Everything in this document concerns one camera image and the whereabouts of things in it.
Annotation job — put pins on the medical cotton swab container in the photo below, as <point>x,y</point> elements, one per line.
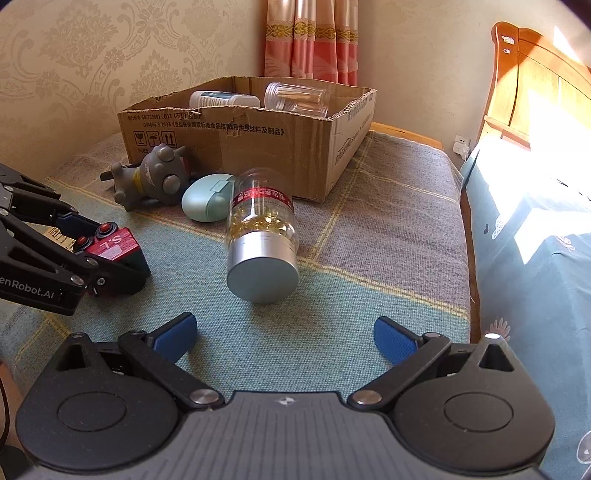
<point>211,98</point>

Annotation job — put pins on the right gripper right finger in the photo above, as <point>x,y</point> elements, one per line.
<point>414,358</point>

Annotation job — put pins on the wooden bed headboard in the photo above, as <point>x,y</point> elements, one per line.
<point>533,83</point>

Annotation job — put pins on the checked blanket on table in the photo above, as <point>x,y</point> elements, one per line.
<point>389,240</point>

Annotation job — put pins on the clear plastic jar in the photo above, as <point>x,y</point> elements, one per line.
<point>304,100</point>

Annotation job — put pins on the grey rubber animal toy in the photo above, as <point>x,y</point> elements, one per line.
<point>161,175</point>

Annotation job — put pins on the blue bed sheet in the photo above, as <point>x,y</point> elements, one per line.
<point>531,238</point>

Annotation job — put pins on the white wall plug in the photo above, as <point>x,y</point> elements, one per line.
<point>461,147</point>

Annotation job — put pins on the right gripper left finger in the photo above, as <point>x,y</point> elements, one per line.
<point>153,356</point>

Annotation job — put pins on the pill bottle silver cap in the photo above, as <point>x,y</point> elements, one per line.
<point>262,238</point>

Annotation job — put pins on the pink patterned curtain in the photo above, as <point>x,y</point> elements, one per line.
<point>313,39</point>

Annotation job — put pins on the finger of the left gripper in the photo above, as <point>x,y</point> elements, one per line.
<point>71,224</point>
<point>124,276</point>

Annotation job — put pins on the brown cardboard box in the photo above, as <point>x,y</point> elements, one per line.
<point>310,152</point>

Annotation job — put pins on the red wooden toy train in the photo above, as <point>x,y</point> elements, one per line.
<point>109,241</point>

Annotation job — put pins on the mint green oval case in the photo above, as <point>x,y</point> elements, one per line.
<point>207,199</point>

